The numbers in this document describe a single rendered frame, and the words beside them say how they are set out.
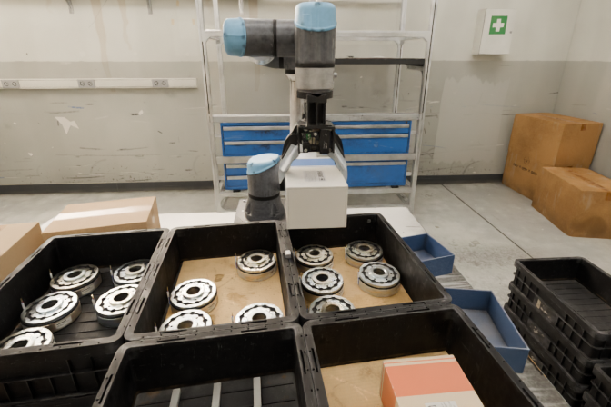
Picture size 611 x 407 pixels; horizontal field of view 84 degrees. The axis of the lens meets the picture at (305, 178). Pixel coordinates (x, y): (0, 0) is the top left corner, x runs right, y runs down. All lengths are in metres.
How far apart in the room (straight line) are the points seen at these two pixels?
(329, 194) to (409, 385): 0.34
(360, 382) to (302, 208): 0.33
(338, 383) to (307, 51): 0.59
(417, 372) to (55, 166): 4.08
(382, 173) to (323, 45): 2.34
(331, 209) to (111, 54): 3.36
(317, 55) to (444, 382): 0.57
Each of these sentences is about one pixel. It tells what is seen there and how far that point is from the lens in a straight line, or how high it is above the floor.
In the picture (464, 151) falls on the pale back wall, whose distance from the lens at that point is 4.15.
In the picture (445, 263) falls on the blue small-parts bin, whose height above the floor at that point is 0.75.
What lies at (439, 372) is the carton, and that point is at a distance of 0.65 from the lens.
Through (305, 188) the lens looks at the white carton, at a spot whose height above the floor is 1.13.
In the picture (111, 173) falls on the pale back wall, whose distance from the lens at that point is 4.11.
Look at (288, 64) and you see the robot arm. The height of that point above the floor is 1.35.
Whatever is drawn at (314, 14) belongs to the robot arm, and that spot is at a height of 1.44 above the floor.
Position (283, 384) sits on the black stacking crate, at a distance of 0.70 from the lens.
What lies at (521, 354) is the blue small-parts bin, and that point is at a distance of 0.96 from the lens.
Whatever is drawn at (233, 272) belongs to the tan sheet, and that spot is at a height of 0.83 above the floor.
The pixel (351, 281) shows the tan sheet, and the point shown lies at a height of 0.83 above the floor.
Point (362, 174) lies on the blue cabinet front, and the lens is 2.88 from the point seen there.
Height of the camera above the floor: 1.37
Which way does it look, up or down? 20 degrees down
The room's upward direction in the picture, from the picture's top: straight up
